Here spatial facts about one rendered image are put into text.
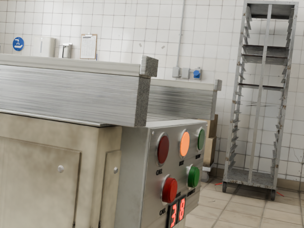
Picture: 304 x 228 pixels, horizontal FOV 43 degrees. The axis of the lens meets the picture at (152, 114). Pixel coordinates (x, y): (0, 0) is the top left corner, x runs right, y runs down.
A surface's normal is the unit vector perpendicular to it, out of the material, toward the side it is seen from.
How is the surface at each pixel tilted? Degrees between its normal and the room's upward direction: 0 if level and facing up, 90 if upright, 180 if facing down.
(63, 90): 90
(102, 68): 90
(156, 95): 90
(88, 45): 89
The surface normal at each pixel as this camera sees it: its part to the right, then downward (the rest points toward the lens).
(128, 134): -0.39, 0.01
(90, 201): 0.00, 0.05
